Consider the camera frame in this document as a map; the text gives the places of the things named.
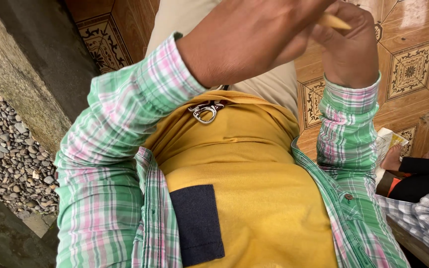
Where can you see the beige trousers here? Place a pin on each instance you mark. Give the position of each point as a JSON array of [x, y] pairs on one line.
[[266, 80]]

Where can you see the silver metal carabiner clip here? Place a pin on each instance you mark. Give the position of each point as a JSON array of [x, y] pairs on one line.
[[205, 110]]

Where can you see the pale wooden stick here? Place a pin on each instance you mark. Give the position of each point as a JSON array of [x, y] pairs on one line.
[[334, 21]]

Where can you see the yellow shirt with dark pocket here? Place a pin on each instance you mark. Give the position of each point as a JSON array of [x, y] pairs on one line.
[[251, 186]]

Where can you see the person's right fingers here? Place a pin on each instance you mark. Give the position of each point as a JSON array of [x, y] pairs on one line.
[[352, 18]]

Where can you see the white yellow paper packet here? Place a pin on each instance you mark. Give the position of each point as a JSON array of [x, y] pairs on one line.
[[384, 143]]

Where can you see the person's left hand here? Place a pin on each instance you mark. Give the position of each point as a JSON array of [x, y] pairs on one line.
[[251, 37]]

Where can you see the person's right hand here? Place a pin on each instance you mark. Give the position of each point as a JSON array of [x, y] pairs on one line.
[[348, 56]]

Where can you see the bed of grey pebbles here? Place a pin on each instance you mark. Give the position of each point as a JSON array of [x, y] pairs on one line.
[[9, 156]]

